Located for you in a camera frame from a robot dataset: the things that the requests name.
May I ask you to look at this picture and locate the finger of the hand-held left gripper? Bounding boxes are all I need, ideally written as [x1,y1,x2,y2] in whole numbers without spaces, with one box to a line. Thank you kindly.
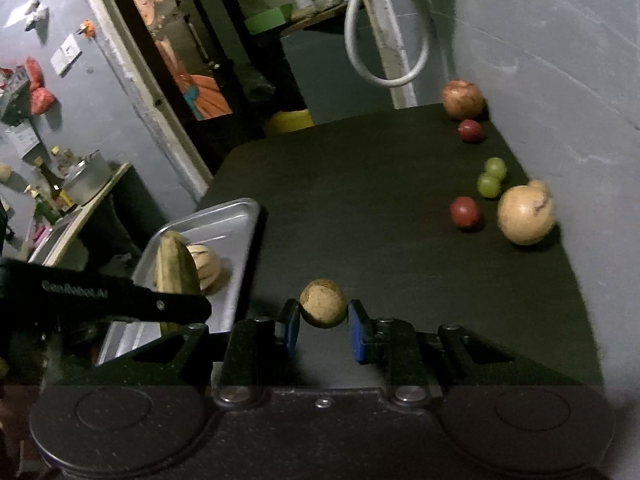
[0,258,212,326]

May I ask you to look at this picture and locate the paper sheet on wall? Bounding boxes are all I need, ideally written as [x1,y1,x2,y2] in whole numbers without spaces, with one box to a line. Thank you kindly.
[4,122,41,156]

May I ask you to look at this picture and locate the orange printed curtain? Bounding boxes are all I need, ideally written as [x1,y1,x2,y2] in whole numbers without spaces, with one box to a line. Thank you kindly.
[120,0,233,122]

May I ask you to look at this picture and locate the white door frame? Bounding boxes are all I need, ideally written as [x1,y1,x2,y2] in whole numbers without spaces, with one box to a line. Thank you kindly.
[70,0,215,206]

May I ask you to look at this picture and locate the small round tan fruit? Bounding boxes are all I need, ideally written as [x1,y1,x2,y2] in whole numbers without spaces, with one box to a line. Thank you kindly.
[299,279,348,330]

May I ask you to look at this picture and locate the white cable loop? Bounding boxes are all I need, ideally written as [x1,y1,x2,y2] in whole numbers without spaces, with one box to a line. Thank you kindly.
[344,0,431,89]

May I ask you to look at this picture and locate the hanging packets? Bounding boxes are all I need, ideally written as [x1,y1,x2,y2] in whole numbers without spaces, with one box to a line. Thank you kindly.
[0,66,31,121]

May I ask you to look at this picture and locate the red plastic bag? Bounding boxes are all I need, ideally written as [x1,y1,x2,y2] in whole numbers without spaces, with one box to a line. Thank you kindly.
[25,57,46,92]
[29,87,56,116]

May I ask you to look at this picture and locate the wooden counter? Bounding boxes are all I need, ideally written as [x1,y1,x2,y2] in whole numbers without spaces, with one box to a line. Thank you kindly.
[27,161,133,266]

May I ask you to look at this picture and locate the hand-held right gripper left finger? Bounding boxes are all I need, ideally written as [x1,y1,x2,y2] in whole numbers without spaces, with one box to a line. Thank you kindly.
[75,299,302,398]

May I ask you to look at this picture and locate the white crumpled wall piece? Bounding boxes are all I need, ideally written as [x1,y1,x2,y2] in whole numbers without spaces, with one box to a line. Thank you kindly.
[4,0,51,28]

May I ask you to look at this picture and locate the pomegranate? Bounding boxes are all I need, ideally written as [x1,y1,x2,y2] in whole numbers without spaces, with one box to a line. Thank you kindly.
[441,79,486,122]

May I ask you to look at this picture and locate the small red fruit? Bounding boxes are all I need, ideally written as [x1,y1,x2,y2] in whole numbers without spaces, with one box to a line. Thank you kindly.
[450,196,483,231]
[458,119,485,143]

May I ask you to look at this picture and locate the metal tray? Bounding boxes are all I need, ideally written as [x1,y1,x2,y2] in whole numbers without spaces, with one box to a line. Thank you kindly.
[97,198,263,366]

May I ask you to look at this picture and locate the dark bottle yellow cap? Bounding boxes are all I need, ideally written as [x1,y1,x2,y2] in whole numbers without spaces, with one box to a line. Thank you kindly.
[32,157,63,201]

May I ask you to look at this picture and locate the large tan round fruit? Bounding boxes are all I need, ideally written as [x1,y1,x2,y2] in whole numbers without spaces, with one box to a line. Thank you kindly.
[496,180,557,247]

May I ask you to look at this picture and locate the green bottle yellow cap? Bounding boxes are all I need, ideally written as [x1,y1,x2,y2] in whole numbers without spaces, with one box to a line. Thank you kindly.
[27,187,62,226]

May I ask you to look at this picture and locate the yellow bucket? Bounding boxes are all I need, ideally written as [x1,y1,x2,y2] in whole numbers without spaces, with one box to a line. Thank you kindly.
[265,109,315,134]

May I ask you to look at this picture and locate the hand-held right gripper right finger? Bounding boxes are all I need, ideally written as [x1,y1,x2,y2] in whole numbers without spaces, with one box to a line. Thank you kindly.
[348,300,586,403]

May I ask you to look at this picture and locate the yellow-green ridged fruit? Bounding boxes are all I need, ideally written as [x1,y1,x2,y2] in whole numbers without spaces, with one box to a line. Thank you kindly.
[152,231,202,334]

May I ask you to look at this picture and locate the pale striped melon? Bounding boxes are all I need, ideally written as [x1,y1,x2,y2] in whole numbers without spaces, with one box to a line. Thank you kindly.
[186,242,223,297]

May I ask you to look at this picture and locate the green plastic container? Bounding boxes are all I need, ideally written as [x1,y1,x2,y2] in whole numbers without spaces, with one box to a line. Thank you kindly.
[245,4,294,36]

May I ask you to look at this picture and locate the wooden shelf board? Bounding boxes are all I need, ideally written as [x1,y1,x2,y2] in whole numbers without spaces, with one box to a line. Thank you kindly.
[280,2,351,37]

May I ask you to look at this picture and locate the metal pot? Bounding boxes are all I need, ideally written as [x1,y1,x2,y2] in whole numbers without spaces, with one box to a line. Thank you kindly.
[62,150,112,206]

